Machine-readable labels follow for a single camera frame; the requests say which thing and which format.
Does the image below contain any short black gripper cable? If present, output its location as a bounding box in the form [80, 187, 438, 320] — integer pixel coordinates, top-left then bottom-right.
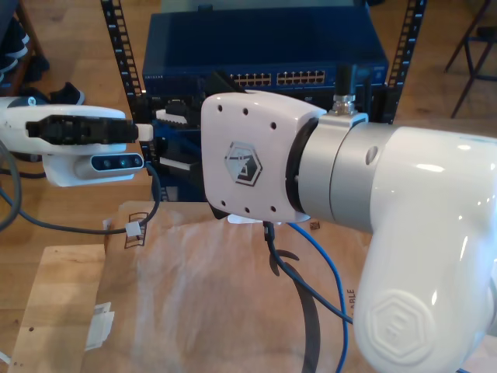
[332, 64, 370, 117]

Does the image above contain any blue network switch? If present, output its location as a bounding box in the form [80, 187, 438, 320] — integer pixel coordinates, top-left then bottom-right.
[141, 8, 390, 94]

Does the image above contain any black rack server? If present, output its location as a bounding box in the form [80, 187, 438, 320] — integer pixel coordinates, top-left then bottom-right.
[131, 87, 389, 125]

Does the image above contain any brown paper mailer envelope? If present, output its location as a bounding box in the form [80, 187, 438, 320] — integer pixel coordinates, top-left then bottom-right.
[77, 200, 374, 373]

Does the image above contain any dark blue flat device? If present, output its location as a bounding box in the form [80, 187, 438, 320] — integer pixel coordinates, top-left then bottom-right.
[161, 182, 207, 203]

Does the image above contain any dark grey camera cable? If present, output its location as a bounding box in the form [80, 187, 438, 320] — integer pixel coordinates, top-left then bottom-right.
[262, 220, 355, 326]
[0, 161, 162, 236]

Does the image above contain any metal frame chair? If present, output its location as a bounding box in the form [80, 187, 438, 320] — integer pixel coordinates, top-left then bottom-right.
[443, 0, 497, 120]

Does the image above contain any black perforated rack upright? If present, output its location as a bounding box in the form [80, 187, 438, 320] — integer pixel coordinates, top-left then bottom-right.
[374, 0, 427, 125]
[99, 0, 156, 176]

